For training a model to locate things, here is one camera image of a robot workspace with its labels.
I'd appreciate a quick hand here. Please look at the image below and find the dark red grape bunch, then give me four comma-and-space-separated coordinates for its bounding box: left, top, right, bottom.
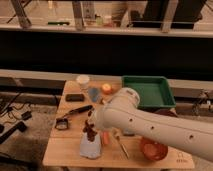
83, 119, 97, 142

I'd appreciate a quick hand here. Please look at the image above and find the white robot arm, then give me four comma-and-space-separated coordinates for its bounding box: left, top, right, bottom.
88, 88, 213, 162

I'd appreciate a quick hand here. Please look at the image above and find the red bowl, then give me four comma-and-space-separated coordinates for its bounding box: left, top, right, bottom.
140, 138, 168, 161

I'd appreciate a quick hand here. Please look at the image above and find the orange carrot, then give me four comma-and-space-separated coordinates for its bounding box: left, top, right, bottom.
102, 131, 110, 145

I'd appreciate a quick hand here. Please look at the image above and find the light blue cloth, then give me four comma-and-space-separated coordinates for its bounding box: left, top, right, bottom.
79, 133, 101, 159

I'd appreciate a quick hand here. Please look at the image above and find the black rectangular block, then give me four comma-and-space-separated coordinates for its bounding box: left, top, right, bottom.
65, 94, 85, 102

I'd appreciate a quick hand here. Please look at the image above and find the orange apple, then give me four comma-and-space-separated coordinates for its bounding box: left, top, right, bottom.
101, 83, 112, 94

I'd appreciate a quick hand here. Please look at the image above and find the white paper cup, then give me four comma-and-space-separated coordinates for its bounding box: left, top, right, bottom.
76, 75, 90, 90

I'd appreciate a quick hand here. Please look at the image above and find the wooden table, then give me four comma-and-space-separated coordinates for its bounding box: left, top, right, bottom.
42, 79, 196, 170

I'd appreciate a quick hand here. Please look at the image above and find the green plastic tray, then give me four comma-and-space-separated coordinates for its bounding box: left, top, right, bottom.
122, 75, 176, 110

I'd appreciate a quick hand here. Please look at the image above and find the black clamp on floor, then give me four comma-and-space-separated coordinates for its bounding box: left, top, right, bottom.
0, 121, 27, 144

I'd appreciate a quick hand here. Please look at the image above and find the black handled knife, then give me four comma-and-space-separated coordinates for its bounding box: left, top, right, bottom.
62, 105, 93, 118

